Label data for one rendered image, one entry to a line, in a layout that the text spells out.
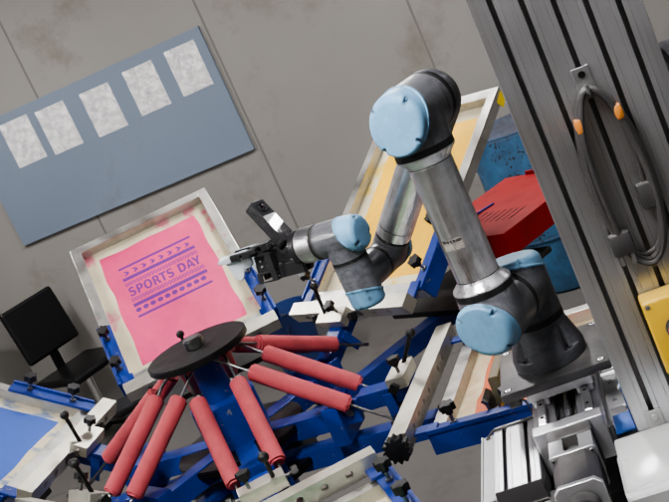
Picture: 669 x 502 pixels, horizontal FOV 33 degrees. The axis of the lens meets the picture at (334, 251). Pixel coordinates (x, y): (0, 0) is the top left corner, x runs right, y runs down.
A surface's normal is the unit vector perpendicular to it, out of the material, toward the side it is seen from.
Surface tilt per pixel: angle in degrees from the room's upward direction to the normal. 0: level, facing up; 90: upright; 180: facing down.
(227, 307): 32
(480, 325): 98
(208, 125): 90
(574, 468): 0
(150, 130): 90
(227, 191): 90
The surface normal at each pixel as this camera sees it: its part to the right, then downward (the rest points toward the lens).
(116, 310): -0.23, -0.67
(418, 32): -0.12, 0.29
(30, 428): 0.12, -0.91
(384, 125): -0.53, 0.29
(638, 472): -0.40, -0.89
